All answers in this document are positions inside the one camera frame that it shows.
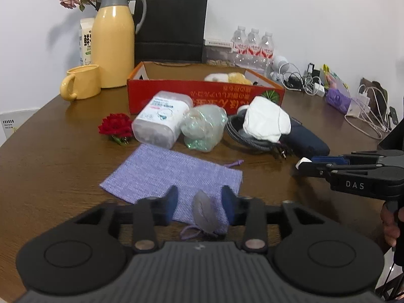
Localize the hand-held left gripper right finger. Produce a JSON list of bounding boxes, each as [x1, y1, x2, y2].
[[220, 185, 319, 254]]

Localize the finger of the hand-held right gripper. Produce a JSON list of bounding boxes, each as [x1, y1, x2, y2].
[[311, 150, 404, 166], [297, 162, 384, 184]]

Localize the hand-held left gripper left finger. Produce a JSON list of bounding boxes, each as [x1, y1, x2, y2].
[[74, 185, 179, 254]]

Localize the dark blue case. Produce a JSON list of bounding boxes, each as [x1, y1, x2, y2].
[[279, 117, 331, 159]]

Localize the purple woven cloth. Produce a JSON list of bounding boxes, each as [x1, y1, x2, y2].
[[99, 143, 244, 240]]

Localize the grey braided cable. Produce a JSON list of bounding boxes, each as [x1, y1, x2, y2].
[[225, 114, 288, 160]]

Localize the white face mask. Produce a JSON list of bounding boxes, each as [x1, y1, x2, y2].
[[242, 96, 292, 143]]

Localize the clear plastic bag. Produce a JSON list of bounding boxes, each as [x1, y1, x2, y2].
[[181, 105, 229, 153]]

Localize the clear plastic jar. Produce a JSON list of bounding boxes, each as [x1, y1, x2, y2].
[[132, 90, 194, 150]]

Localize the red cardboard box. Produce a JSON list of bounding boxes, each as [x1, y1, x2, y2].
[[127, 61, 286, 116]]

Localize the person's right hand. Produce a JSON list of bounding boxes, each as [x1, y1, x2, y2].
[[380, 201, 399, 248]]

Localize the grey oval tag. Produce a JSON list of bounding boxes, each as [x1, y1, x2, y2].
[[192, 189, 219, 235]]

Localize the purple tissue pack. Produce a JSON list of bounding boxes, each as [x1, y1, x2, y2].
[[325, 87, 352, 114]]

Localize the dark brown pouch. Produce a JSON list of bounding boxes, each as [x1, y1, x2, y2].
[[360, 77, 391, 131]]

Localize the yellow snack packet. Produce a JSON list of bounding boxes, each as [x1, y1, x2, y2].
[[320, 64, 348, 89]]

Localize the red artificial rose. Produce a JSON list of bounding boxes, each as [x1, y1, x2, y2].
[[98, 113, 134, 146]]

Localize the white robot figure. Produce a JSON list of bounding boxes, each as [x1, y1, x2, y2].
[[268, 56, 290, 81]]

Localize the white and yellow plush toy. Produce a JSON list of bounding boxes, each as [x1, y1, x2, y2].
[[204, 72, 253, 86]]

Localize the yellow ceramic mug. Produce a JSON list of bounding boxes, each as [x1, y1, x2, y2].
[[60, 64, 102, 101]]

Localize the clear container of nuts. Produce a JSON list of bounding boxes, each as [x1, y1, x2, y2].
[[205, 45, 237, 67]]

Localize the yellow thermos jug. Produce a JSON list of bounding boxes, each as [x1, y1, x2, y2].
[[91, 0, 147, 88]]

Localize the white card box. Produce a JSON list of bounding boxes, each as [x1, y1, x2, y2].
[[0, 109, 40, 140]]

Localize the white milk carton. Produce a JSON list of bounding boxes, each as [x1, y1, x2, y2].
[[78, 18, 95, 67]]

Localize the black paper bag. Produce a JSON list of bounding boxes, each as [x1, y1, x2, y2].
[[134, 0, 209, 64]]

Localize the white charger with cable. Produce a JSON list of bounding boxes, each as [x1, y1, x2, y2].
[[344, 88, 389, 140]]

